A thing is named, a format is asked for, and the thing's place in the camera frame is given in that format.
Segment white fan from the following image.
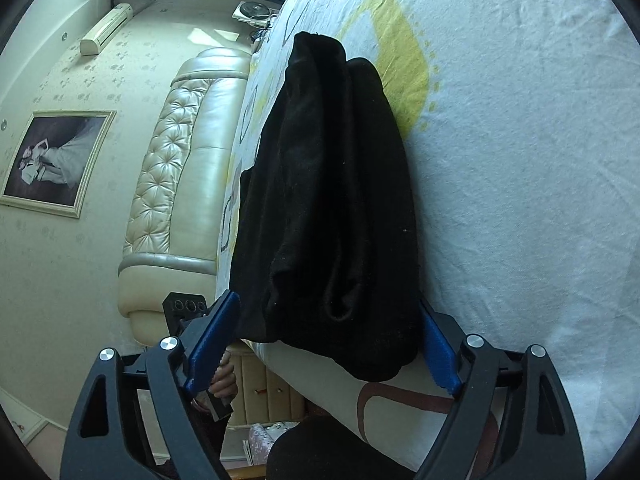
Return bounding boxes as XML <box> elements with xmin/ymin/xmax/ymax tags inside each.
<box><xmin>232</xmin><ymin>1</ymin><xmax>279</xmax><ymax>25</ymax></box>

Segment person's dark clothing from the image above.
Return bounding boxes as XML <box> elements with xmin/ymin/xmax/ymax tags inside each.
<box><xmin>265</xmin><ymin>402</ymin><xmax>417</xmax><ymax>480</ymax></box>

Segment floral patterned cloth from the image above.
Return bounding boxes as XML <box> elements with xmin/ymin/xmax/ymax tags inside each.
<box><xmin>244</xmin><ymin>420</ymin><xmax>297</xmax><ymax>467</ymax></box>

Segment black pants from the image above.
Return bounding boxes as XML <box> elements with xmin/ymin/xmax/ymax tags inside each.
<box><xmin>235</xmin><ymin>31</ymin><xmax>422</xmax><ymax>382</ymax></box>

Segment cream nightstand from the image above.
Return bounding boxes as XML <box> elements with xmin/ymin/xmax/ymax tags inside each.
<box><xmin>227</xmin><ymin>352</ymin><xmax>307</xmax><ymax>429</ymax></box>

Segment cream wall air conditioner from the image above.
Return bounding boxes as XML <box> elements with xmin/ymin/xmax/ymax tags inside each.
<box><xmin>80</xmin><ymin>3</ymin><xmax>134</xmax><ymax>56</ymax></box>

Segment white patterned bed sheet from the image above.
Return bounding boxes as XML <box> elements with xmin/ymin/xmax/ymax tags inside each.
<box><xmin>215</xmin><ymin>0</ymin><xmax>637</xmax><ymax>476</ymax></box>

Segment framed wall picture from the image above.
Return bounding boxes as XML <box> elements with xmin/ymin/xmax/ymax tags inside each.
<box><xmin>0</xmin><ymin>110</ymin><xmax>117</xmax><ymax>220</ymax></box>

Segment person's left hand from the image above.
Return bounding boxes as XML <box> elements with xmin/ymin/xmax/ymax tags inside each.
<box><xmin>206</xmin><ymin>347</ymin><xmax>238</xmax><ymax>403</ymax></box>

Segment cream tufted leather headboard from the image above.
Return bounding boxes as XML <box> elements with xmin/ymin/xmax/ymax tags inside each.
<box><xmin>117</xmin><ymin>47</ymin><xmax>254</xmax><ymax>349</ymax></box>

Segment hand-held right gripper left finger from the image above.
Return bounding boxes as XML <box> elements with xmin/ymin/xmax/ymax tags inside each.
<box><xmin>60</xmin><ymin>290</ymin><xmax>242</xmax><ymax>480</ymax></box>

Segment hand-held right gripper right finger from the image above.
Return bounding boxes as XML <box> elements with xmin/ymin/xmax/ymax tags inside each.
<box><xmin>417</xmin><ymin>297</ymin><xmax>587</xmax><ymax>480</ymax></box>

